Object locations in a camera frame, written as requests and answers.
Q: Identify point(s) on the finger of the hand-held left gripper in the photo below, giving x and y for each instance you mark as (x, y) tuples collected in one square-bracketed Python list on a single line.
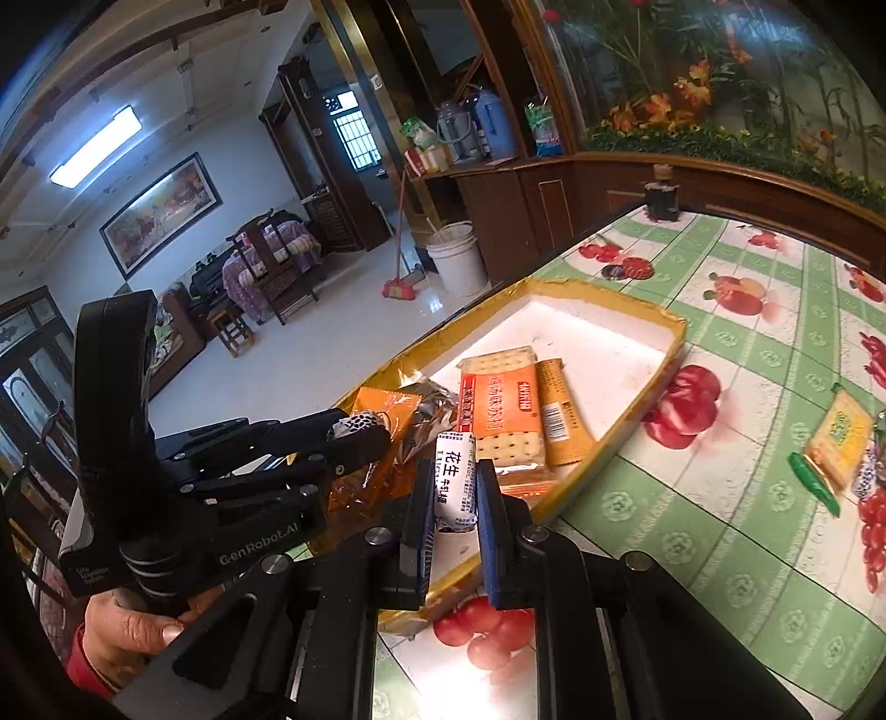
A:
[(256, 436), (311, 467)]

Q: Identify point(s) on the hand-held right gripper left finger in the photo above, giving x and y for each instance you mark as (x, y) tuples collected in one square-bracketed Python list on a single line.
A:
[(415, 540)]

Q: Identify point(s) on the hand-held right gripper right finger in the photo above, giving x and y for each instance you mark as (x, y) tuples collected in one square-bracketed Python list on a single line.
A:
[(488, 533)]

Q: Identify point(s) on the white candy roll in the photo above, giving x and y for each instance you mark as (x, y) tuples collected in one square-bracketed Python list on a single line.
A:
[(453, 484)]

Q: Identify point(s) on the orange snack packet brown logo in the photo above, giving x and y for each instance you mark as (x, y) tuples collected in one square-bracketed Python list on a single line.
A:
[(384, 408)]

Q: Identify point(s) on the orange cracker packet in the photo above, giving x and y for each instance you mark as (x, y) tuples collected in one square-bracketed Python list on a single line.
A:
[(495, 408)]

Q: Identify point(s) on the silver foil packet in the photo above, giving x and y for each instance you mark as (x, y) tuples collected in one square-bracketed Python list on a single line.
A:
[(435, 408)]

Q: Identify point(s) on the large orange packet barcode label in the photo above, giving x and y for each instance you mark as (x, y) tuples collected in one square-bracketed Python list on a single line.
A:
[(564, 415)]

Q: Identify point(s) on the yellow cardboard box white inside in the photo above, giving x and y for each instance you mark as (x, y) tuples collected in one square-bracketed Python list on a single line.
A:
[(588, 332)]

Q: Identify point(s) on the cracker packet yellow green label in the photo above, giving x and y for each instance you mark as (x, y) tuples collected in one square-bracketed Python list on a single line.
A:
[(837, 433)]

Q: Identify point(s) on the person's left forearm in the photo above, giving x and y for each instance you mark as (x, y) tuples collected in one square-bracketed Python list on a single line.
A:
[(83, 668)]

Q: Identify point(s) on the person's left hand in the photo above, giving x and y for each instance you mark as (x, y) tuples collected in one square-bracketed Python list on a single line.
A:
[(128, 637)]

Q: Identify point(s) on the wooden glass door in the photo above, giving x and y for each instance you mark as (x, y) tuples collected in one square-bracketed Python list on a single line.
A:
[(34, 388)]

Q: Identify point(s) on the wooden stool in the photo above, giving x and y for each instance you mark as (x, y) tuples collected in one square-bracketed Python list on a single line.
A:
[(232, 322)]

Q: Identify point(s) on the brown sofa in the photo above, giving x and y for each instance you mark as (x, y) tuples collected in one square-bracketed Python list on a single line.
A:
[(181, 339)]

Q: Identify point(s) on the wooden armchair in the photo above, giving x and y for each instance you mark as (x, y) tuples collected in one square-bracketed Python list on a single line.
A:
[(263, 246)]

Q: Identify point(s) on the purple floral blanket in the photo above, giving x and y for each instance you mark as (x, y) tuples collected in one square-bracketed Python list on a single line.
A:
[(297, 249)]

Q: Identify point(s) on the red broom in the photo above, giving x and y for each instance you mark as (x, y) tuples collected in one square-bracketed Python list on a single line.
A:
[(400, 289)]

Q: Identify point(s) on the white plastic bucket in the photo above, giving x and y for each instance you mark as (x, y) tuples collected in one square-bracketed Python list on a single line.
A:
[(457, 266)]

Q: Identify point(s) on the dark bottle cap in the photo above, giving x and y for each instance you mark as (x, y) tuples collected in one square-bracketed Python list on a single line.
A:
[(610, 271)]

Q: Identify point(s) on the red bottle cap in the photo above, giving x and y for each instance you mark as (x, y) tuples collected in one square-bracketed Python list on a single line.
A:
[(635, 267)]

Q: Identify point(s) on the ceiling light panel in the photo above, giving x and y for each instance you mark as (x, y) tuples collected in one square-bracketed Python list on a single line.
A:
[(93, 147)]

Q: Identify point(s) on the barred window door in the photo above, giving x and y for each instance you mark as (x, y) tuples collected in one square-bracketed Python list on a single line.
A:
[(353, 135)]

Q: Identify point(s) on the orange white carton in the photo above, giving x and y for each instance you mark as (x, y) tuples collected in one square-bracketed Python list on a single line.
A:
[(429, 160)]

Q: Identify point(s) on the green white bag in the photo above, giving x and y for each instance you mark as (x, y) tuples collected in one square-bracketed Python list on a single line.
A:
[(419, 131)]

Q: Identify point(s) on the grey thermos flask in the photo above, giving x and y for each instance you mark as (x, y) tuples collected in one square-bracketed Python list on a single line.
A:
[(458, 135)]

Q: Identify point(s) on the dark ink bottle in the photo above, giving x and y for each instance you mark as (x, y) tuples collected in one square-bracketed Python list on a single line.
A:
[(662, 201)]

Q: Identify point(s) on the blue thermos flask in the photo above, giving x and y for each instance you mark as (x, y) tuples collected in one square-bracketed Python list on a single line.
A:
[(497, 128)]

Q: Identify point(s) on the green blue plastic bag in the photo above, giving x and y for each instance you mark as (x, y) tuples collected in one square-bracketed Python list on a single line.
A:
[(543, 131)]

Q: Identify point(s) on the artificial flower glass display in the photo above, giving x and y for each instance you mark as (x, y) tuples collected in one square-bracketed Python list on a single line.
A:
[(727, 83)]

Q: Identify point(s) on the framed wall painting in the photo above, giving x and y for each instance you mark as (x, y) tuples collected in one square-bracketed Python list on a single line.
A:
[(163, 211)]

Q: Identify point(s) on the wooden wall cabinet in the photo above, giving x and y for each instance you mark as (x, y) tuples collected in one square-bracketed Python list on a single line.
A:
[(498, 208)]

